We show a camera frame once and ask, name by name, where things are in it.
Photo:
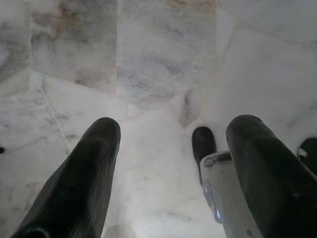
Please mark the black robot foot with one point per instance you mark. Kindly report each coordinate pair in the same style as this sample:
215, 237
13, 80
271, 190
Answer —
203, 143
309, 155

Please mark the silver robot left leg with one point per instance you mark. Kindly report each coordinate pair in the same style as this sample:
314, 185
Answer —
227, 193

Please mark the black robot right foot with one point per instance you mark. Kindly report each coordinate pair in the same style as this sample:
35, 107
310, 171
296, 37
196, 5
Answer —
309, 155

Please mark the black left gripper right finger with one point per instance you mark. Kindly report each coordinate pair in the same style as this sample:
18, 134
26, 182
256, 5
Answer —
267, 173

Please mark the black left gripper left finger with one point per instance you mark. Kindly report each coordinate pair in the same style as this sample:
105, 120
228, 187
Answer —
74, 183

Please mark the black robot left foot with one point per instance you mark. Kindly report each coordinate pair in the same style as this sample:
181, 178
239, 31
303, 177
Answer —
203, 143

